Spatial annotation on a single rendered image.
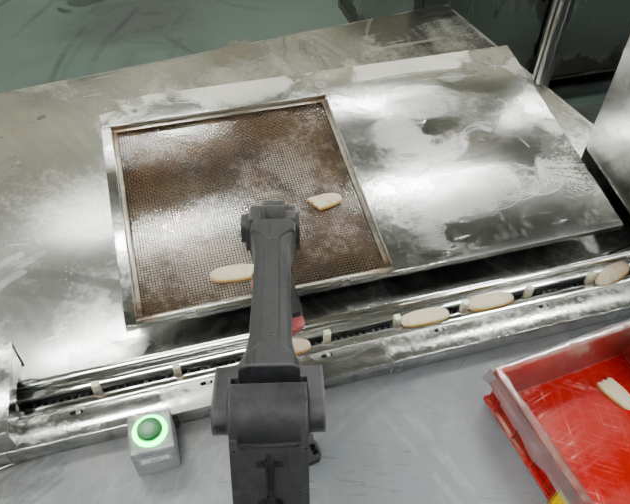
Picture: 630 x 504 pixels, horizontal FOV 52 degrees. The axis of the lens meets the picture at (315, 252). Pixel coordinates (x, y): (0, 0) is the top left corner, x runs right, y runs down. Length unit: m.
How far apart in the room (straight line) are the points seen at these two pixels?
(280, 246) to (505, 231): 0.67
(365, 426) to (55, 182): 0.96
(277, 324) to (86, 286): 0.76
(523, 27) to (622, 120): 1.69
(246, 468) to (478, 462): 0.59
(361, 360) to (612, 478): 0.45
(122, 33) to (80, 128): 2.25
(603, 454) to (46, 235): 1.20
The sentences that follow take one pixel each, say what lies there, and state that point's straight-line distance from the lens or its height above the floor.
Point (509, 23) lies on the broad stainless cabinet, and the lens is 3.10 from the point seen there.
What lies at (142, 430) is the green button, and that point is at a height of 0.91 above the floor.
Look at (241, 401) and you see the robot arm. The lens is 0.62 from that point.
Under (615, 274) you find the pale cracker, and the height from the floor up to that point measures 0.86.
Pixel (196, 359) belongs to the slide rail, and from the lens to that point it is 1.20.
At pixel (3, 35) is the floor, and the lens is 4.24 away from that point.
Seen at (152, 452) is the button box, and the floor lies 0.89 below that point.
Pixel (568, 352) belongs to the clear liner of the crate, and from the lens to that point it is 1.20.
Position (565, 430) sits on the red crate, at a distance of 1.23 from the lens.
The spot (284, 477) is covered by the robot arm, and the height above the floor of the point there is 1.24.
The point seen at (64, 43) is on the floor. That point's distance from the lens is 4.04.
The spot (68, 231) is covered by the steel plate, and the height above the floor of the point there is 0.82.
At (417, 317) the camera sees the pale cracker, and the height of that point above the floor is 0.86.
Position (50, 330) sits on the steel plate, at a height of 0.82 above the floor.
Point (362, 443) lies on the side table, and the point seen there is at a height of 0.82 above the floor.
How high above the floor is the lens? 1.84
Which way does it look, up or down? 47 degrees down
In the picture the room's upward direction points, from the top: 1 degrees clockwise
